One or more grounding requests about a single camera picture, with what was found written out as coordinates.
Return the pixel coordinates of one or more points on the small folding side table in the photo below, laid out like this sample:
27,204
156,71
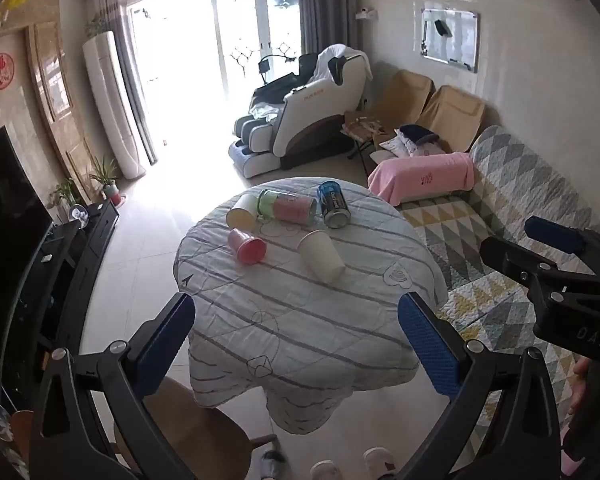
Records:
363,130

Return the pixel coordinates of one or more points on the blue black tin can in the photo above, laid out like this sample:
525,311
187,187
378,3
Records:
335,211

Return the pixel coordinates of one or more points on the black television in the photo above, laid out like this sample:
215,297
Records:
24,221

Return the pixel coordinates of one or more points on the white massage chair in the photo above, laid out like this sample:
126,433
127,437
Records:
298,118

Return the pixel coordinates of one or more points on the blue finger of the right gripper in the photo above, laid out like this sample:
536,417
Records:
555,235

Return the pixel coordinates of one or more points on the pink towel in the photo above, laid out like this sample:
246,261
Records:
401,180

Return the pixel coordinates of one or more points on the pink plastic cup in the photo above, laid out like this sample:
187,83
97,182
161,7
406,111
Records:
247,248

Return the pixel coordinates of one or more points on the brown sofa cushion right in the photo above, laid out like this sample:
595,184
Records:
455,116

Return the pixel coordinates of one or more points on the red round wall decoration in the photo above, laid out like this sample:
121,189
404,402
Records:
7,70

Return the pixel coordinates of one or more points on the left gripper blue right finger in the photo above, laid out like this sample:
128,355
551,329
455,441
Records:
439,347

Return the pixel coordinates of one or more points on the pink green clear cup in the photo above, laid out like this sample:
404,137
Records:
286,207

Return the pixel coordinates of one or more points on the striped white table cloth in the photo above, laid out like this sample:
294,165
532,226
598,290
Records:
275,325

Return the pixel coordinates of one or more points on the white standing air conditioner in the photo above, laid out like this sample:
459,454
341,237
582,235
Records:
113,104

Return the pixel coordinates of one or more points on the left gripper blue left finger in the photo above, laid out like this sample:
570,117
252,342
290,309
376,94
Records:
156,343

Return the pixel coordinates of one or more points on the wall whiteboard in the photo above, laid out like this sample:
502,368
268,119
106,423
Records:
451,37

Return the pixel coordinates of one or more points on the cream paper cup far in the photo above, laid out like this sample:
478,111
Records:
243,215

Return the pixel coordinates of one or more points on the black tv cabinet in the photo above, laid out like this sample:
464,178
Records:
51,310

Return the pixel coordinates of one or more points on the patterned quilt sofa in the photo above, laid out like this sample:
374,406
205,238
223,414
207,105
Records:
527,409

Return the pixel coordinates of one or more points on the brown sofa cushion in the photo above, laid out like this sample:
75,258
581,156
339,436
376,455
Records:
403,100
455,116

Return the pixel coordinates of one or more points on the grey curtain right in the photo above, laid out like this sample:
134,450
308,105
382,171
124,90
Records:
327,22

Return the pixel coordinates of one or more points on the wooden chair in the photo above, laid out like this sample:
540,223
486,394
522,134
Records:
209,442

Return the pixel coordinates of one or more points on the brown sofa cushion left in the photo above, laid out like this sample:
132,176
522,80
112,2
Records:
403,100

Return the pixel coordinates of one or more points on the potted plant red pot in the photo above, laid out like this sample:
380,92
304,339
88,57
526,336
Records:
104,173

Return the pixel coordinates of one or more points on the small desk fan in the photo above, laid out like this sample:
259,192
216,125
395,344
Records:
80,214

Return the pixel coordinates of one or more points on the white paper cup near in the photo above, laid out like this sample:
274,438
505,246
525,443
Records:
320,255

